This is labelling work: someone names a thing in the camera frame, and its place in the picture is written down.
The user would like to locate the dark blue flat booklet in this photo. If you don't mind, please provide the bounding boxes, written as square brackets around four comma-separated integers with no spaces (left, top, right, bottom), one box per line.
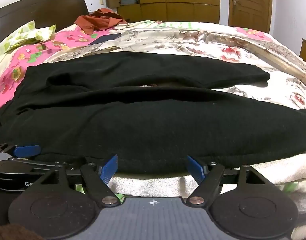
[88,33,122,46]

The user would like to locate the brown flat strip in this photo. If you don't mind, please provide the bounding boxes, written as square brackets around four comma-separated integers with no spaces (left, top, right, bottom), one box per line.
[83,46,121,57]

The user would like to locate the wooden wardrobe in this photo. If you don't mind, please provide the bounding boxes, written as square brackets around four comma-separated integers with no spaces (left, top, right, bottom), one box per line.
[103,0,222,25]

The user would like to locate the black pants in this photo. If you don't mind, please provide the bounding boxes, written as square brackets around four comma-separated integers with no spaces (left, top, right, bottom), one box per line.
[0,51,306,175]

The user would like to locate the rust red cloth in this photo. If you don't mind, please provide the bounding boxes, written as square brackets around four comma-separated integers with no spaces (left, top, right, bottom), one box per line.
[75,8,129,35]

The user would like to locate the wooden door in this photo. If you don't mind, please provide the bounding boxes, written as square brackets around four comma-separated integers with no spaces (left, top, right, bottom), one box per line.
[228,0,273,34]

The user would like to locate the floral satin quilt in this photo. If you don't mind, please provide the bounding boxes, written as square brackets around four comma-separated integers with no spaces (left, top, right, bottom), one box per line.
[43,21,306,198]

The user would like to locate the dark wooden headboard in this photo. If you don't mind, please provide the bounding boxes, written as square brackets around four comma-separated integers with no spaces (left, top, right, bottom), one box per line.
[0,0,90,55]

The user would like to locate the green and white patterned packet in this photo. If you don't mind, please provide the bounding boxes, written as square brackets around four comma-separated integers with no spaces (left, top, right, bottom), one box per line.
[0,20,56,55]

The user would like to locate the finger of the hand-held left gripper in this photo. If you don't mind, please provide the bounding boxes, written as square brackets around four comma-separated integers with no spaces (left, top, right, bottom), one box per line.
[0,143,41,157]
[8,157,68,168]

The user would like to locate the white fleece blanket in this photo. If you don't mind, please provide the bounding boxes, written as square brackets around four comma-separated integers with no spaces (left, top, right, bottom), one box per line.
[251,149,306,215]

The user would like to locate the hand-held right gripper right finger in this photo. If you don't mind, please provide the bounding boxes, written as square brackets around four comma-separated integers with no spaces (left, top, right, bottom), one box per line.
[185,155,266,208]

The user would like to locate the brown fuzzy cloth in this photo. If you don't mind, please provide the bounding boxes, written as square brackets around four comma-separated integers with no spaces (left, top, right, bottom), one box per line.
[0,224,45,240]

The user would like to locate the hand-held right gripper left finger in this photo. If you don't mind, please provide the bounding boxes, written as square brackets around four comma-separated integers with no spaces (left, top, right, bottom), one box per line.
[39,154,122,208]

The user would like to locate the pink floral bed sheet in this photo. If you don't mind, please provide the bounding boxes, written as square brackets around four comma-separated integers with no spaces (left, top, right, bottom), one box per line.
[0,23,130,117]

